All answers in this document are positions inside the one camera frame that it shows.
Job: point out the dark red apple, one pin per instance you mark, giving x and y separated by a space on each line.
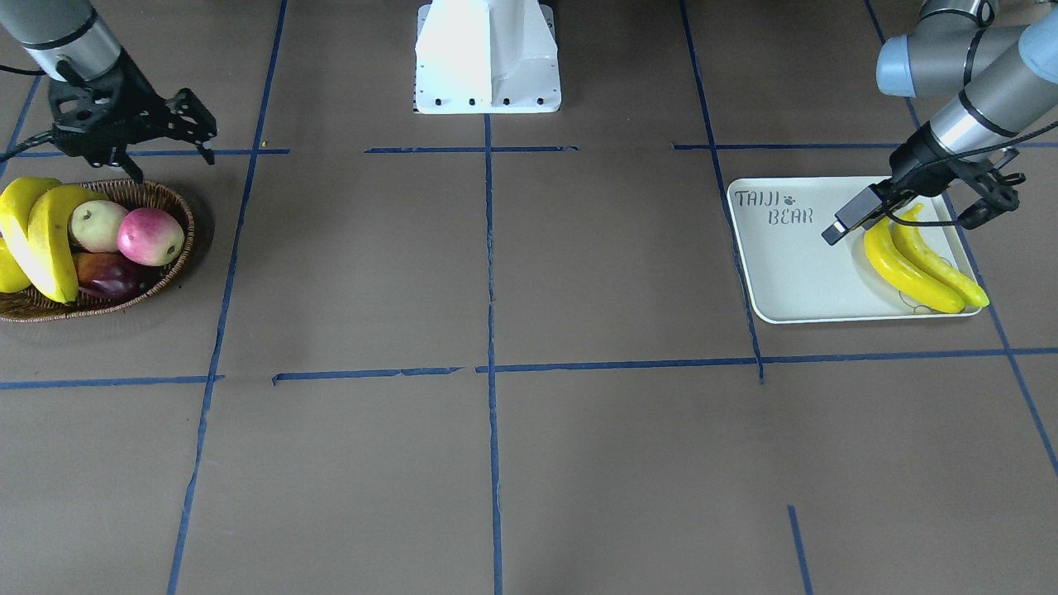
112 277

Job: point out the yellow lemon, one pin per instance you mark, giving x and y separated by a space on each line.
12 277

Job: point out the yellow banana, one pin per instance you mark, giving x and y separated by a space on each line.
16 203
898 271
52 270
909 242

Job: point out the white bear print tray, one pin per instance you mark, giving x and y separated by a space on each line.
793 275

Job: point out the red pink apple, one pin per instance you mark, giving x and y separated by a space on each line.
151 237

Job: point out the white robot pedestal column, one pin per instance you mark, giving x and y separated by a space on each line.
486 57

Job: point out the brown woven basket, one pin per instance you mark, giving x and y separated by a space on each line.
30 305

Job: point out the pale green apple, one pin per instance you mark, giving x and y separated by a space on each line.
94 226

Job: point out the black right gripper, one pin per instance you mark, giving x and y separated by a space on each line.
135 92

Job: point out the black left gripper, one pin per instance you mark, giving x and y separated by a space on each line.
916 164

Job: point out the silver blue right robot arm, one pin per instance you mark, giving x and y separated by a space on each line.
64 38

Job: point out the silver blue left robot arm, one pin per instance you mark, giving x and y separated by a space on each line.
1001 81

